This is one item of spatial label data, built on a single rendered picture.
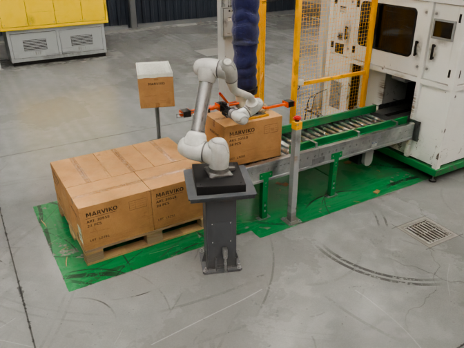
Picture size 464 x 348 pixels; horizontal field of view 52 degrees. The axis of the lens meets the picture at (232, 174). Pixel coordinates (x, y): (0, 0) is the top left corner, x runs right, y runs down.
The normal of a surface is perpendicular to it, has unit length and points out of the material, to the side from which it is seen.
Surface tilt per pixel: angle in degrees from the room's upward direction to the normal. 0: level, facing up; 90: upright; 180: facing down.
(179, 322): 0
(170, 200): 90
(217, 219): 90
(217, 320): 0
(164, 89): 90
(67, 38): 90
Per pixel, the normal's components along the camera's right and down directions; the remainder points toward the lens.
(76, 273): 0.00, -0.90
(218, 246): 0.17, 0.44
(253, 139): 0.47, 0.40
